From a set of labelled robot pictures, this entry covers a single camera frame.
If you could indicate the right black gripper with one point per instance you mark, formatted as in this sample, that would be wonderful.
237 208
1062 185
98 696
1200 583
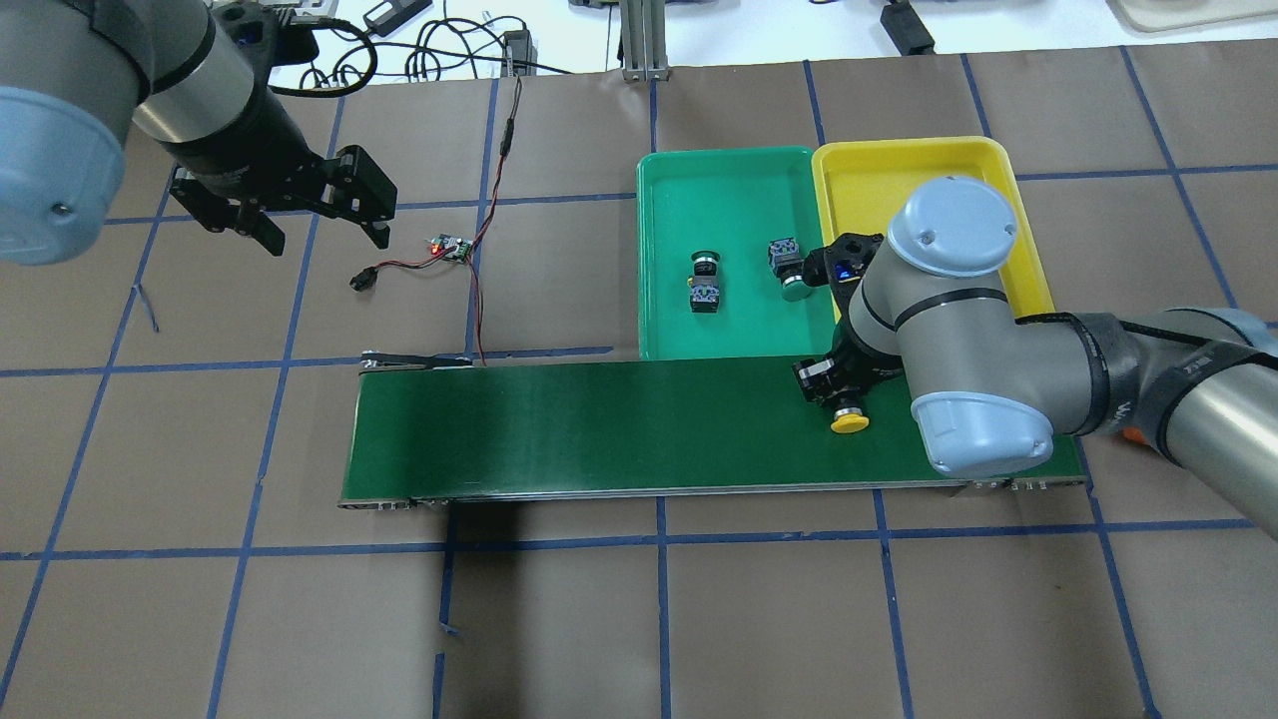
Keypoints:
856 361

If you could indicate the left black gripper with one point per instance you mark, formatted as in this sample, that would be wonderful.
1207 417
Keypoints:
243 137

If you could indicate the green push button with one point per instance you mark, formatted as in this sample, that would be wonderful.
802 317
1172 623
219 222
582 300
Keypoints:
786 261
704 288

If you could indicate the orange cylinder labelled 4680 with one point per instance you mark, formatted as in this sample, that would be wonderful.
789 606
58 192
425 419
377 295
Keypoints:
1135 435

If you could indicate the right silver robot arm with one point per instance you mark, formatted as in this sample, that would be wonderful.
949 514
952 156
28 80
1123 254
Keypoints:
990 392

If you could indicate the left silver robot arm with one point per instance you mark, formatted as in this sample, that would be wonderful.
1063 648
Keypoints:
79 76

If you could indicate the black power connector plug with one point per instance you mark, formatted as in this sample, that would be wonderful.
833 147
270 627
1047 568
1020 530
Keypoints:
365 279

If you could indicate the small controller circuit board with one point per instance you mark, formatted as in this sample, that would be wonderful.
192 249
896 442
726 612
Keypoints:
447 248

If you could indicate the green tray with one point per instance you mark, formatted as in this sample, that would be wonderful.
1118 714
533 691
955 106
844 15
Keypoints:
733 201

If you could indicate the yellow tray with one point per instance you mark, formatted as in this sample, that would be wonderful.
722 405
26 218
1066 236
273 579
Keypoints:
899 200

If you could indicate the green conveyor belt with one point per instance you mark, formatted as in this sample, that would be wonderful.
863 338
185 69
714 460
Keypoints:
616 429

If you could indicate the black power adapter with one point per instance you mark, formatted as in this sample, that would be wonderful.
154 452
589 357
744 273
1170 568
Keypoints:
519 54

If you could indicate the aluminium frame post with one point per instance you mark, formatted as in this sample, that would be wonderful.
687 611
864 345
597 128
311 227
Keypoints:
643 41

